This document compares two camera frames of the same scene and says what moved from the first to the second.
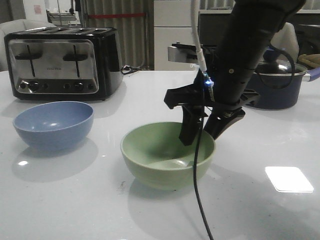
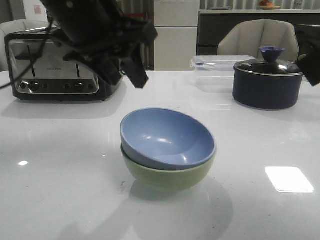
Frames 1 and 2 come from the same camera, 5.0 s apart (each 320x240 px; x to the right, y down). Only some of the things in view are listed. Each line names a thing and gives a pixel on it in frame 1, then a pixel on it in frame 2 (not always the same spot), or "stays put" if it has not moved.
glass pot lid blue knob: (273, 65) stays put
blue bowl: (55, 125) to (165, 139)
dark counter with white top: (213, 24) stays put
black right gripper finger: (217, 121) to (308, 62)
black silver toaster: (64, 63) stays put
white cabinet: (173, 24) stays put
